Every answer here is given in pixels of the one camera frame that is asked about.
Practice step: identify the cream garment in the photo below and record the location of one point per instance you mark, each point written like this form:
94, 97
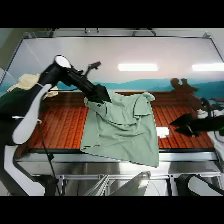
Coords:
26, 81

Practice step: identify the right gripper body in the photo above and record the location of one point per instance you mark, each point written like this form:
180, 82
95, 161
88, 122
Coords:
205, 124

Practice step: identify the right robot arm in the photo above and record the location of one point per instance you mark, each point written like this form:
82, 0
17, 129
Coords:
220, 124

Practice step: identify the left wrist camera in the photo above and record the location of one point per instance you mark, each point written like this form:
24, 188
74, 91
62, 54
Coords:
94, 65

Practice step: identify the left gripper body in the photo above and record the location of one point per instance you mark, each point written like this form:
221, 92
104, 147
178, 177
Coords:
99, 93

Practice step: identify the light green shirt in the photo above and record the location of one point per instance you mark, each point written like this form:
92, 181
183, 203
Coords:
123, 133

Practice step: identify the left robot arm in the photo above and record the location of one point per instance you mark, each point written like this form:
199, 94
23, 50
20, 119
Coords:
31, 113

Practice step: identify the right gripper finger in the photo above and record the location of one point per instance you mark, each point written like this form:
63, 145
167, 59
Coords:
185, 120
190, 131

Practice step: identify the silver frame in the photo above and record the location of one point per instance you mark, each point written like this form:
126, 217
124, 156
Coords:
133, 163

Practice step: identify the dark green garment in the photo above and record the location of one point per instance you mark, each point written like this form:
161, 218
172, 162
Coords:
13, 103

